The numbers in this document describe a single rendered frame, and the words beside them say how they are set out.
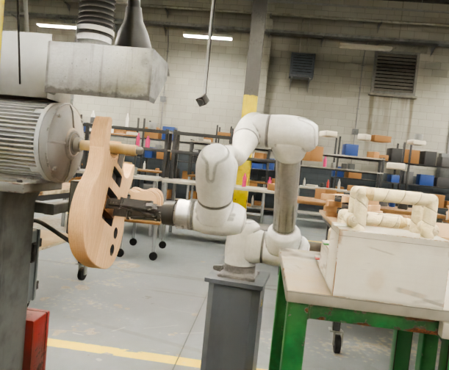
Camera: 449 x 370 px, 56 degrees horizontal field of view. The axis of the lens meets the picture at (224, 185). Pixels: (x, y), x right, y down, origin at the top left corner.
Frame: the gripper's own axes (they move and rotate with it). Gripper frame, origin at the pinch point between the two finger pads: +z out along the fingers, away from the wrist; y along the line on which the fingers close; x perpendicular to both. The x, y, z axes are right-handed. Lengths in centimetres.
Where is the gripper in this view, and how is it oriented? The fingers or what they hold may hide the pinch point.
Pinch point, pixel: (111, 207)
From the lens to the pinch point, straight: 134.0
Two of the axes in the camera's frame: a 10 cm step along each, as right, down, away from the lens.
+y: 0.5, 3.7, 9.3
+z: -9.9, -0.9, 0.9
